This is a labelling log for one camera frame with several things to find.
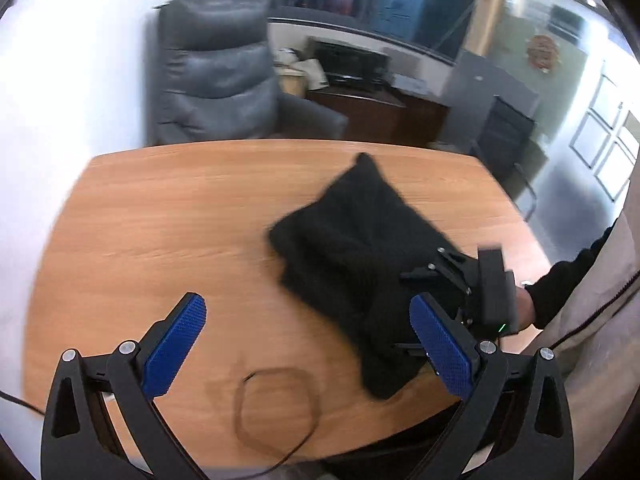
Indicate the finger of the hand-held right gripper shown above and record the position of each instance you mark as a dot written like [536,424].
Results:
[450,265]
[410,349]

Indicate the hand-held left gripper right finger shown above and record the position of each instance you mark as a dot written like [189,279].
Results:
[442,345]

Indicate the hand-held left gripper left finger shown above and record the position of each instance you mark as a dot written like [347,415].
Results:
[175,342]

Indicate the black garment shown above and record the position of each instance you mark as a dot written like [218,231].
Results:
[350,250]

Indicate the person's right forearm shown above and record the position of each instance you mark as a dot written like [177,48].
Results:
[565,285]

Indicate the person's right hand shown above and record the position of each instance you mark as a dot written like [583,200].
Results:
[525,310]

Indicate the person's beige clothing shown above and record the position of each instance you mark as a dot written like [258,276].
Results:
[600,350]

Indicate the black office chair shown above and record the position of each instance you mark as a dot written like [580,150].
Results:
[505,135]

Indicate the dark wooden cabinet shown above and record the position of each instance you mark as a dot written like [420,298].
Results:
[380,115]

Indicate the grey metal cabinet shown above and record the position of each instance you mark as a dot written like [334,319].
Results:
[480,90]

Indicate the black monitor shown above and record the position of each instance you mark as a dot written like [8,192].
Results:
[350,62]

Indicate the cardboard boxes with papers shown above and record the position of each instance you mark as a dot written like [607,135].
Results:
[297,72]

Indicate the grey leather armchair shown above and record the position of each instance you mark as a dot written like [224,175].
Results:
[220,80]

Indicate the framed wall pictures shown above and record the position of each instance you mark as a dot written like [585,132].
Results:
[607,130]

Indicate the red wall ornament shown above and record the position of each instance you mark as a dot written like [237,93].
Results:
[542,54]

